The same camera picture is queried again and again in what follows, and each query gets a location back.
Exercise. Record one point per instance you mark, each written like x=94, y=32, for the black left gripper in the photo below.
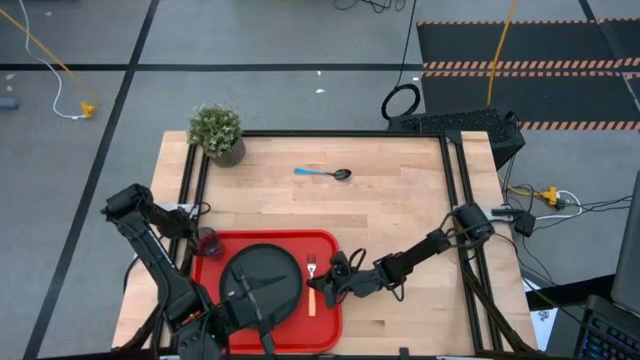
x=240, y=312

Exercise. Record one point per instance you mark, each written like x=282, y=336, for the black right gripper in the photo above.
x=360, y=282

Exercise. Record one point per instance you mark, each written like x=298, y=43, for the black round plate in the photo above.
x=270, y=257

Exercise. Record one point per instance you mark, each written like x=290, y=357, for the red plastic tray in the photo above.
x=325, y=320

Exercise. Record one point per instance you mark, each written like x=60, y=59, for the dark translucent cup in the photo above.
x=209, y=244

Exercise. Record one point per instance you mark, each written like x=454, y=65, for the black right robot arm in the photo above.
x=415, y=255

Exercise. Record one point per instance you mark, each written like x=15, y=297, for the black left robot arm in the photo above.
x=150, y=250

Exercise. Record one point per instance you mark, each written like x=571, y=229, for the green plant in striped pot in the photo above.
x=215, y=130

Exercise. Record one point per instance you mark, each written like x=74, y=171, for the black power adapter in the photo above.
x=525, y=224

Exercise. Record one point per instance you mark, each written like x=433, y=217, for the white paper sheet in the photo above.
x=542, y=320

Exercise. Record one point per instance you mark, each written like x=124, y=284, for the yellow power plug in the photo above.
x=551, y=196

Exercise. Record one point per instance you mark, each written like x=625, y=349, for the black keyboard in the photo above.
x=610, y=335

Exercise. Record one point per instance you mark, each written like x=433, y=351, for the black monitor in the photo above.
x=630, y=250

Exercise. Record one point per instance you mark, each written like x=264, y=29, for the grey floor object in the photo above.
x=7, y=103

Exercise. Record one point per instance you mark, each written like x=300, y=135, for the black hazard-striped floor mat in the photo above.
x=525, y=45

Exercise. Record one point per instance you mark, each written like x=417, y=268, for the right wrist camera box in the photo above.
x=340, y=262

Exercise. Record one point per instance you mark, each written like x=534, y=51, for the black aluminium table frame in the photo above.
x=345, y=134

